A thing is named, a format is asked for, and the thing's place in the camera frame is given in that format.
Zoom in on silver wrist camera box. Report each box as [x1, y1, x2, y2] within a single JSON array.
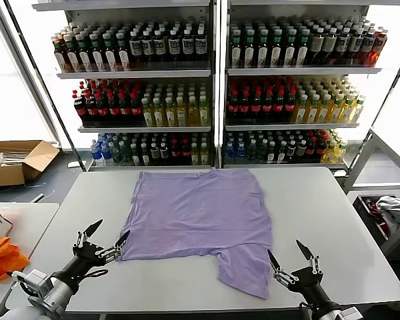
[[339, 307, 365, 320], [7, 269, 51, 296]]

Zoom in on red drink bottle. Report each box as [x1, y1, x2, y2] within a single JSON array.
[[361, 27, 376, 65], [373, 27, 389, 65]]

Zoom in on dark bottle beige label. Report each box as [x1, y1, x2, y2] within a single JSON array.
[[309, 27, 325, 65], [323, 27, 338, 65]]

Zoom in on orange fabric bag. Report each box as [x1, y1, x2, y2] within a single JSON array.
[[0, 207, 31, 285]]

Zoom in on small cola bottle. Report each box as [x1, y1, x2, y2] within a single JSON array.
[[181, 139, 192, 166], [316, 136, 327, 163], [306, 137, 317, 163], [171, 139, 182, 166]]

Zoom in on green white label tea bottle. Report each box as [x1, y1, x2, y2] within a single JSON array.
[[103, 32, 117, 71], [77, 33, 92, 71], [283, 28, 297, 66], [257, 29, 270, 66], [297, 28, 311, 65], [90, 32, 105, 71], [65, 34, 79, 72], [116, 31, 131, 71], [243, 29, 257, 66], [270, 28, 283, 66], [231, 29, 243, 66]]

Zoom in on green clear drink bottle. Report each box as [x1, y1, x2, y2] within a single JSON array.
[[112, 141, 124, 166], [257, 139, 268, 163], [246, 139, 257, 163]]

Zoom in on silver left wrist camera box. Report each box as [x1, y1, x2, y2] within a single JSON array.
[[7, 269, 51, 296]]

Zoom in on white grey crumpled cloth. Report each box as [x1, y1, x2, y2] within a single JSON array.
[[375, 195, 400, 235]]

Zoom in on black plastic crate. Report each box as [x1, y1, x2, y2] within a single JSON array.
[[352, 195, 400, 250]]

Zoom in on purple t-shirt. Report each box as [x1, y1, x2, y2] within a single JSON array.
[[115, 168, 274, 299]]

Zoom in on red crumpled cloth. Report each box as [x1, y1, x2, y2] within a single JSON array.
[[365, 198, 393, 234]]

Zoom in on yellow juice bottle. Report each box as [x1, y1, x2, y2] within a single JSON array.
[[199, 95, 211, 127], [165, 97, 177, 127], [351, 95, 366, 123], [141, 97, 155, 127], [176, 96, 189, 127], [187, 96, 200, 127], [330, 94, 345, 124], [153, 97, 165, 127], [319, 94, 333, 125], [341, 95, 355, 124], [307, 94, 321, 125], [293, 94, 309, 125]]

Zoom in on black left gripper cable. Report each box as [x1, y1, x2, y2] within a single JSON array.
[[81, 267, 109, 280]]

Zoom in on dark bottle grey square label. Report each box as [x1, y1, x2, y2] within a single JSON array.
[[349, 27, 364, 65], [168, 29, 182, 63], [153, 29, 167, 63], [336, 27, 351, 65], [181, 29, 195, 62], [129, 30, 143, 63], [195, 29, 209, 62], [142, 30, 155, 63]]

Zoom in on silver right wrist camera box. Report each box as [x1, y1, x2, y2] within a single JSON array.
[[339, 307, 365, 320]]

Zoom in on grey metal shelf unit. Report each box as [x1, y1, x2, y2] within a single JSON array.
[[31, 0, 218, 171], [219, 0, 385, 171]]

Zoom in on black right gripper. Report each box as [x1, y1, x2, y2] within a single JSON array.
[[267, 239, 336, 316]]

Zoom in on grey metal trolley frame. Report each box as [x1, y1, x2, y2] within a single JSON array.
[[343, 127, 400, 259]]

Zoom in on grey slanted frame pole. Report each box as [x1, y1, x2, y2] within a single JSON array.
[[0, 0, 86, 171]]

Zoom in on white packaged items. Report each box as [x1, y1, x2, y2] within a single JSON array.
[[0, 149, 33, 167]]

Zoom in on open brown cardboard box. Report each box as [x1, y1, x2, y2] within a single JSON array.
[[0, 139, 61, 188]]

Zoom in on amber tea bottle white label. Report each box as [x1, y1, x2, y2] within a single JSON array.
[[54, 39, 67, 73]]

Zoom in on small white carton box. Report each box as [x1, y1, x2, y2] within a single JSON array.
[[0, 213, 14, 239]]

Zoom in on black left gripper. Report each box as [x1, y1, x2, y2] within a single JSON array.
[[51, 219, 131, 290]]

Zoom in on cola bottle red cap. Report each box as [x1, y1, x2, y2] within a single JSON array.
[[262, 89, 275, 121], [239, 89, 251, 121], [284, 88, 297, 121], [227, 89, 240, 121], [119, 91, 133, 123], [250, 89, 263, 121], [85, 91, 99, 123], [130, 92, 143, 123], [273, 88, 285, 121], [73, 89, 87, 123], [107, 91, 121, 123], [96, 91, 110, 123]]

